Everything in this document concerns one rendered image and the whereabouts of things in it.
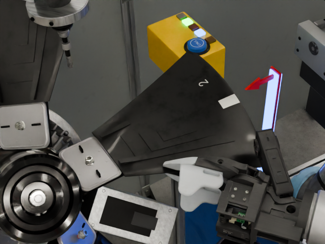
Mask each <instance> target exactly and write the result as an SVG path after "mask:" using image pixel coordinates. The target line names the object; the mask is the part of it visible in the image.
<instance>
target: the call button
mask: <svg viewBox="0 0 325 244"><path fill-rule="evenodd" d="M187 45H188V50H189V51H191V52H195V53H199V52H203V51H205V50H206V48H207V43H206V41H205V40H204V39H202V38H200V37H197V38H192V39H191V40H189V41H188V44H187Z"/></svg>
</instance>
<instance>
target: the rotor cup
mask: <svg viewBox="0 0 325 244"><path fill-rule="evenodd" d="M27 151H35V152H32V153H29V152H27ZM57 154H58V152H57V151H56V150H55V149H53V148H52V147H51V148H37V149H16V150H2V148H1V146H0V230H2V231H3V232H4V233H5V234H6V235H7V236H9V237H10V238H12V239H14V240H16V241H19V242H22V243H26V244H42V243H46V242H49V241H52V240H54V239H56V238H58V237H60V236H61V235H63V234H64V233H65V232H66V231H67V230H68V229H69V228H70V227H71V226H72V225H73V223H74V222H75V221H76V219H77V217H78V215H79V212H80V209H81V205H82V187H81V183H80V180H79V178H78V176H77V174H76V172H75V171H74V169H73V168H72V167H71V166H70V165H69V164H68V163H67V162H66V161H64V160H63V159H61V158H59V157H58V155H57ZM37 190H39V191H42V192H44V193H45V195H46V201H45V203H44V204H43V205H42V206H39V207H36V206H33V205H32V204H31V202H30V196H31V194H32V193H33V192H34V191H37Z"/></svg>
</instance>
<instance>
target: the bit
mask: <svg viewBox="0 0 325 244"><path fill-rule="evenodd" d="M61 44H62V49H63V50H65V55H66V60H67V65H68V68H73V62H72V56H71V52H70V49H71V42H70V40H68V37H66V38H62V41H61Z"/></svg>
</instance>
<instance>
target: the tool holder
mask: <svg viewBox="0 0 325 244"><path fill-rule="evenodd" d="M25 1H26V8H27V12H28V16H29V18H30V20H31V21H33V22H35V23H37V24H39V25H42V26H47V27H60V26H66V25H69V24H72V23H75V22H77V21H79V20H80V19H81V18H83V17H84V16H85V15H86V14H87V12H88V11H89V8H90V3H89V0H71V2H70V3H69V4H67V5H65V6H63V7H59V8H50V7H47V6H45V5H44V4H43V0H25Z"/></svg>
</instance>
